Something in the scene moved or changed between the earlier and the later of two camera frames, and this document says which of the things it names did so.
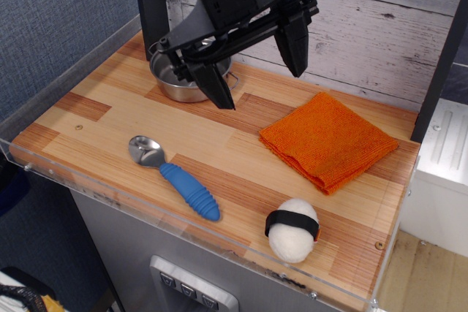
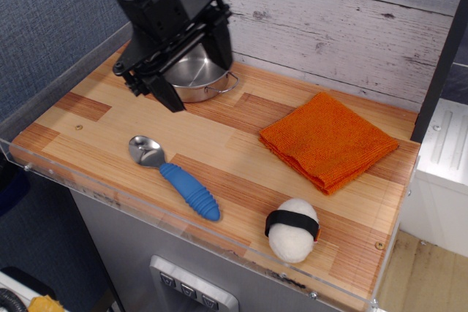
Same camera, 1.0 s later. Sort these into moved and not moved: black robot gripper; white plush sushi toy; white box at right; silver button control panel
Moved: black robot gripper
Not moved: silver button control panel; white box at right; white plush sushi toy
